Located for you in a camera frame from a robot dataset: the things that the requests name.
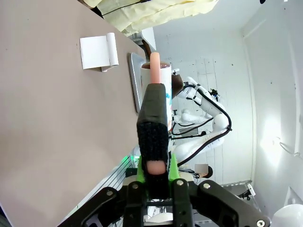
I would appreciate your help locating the white paper towel roll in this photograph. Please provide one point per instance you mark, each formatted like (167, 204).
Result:
(94, 52)

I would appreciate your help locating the white plastic tray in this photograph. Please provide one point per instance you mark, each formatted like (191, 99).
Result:
(136, 82)

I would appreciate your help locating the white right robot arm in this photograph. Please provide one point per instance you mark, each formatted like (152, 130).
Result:
(217, 123)

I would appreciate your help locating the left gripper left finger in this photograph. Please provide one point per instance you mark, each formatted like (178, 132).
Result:
(113, 208)

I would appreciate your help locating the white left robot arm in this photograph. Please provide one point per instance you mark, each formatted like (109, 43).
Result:
(291, 217)

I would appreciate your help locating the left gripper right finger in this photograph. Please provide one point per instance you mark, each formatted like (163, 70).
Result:
(213, 203)

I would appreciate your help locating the white cup with brown liquid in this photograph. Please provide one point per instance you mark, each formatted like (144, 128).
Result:
(177, 85)

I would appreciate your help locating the yellow cloth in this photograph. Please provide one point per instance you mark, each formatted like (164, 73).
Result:
(146, 14)

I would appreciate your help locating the person with dark hair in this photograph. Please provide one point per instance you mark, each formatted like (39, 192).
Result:
(209, 171)

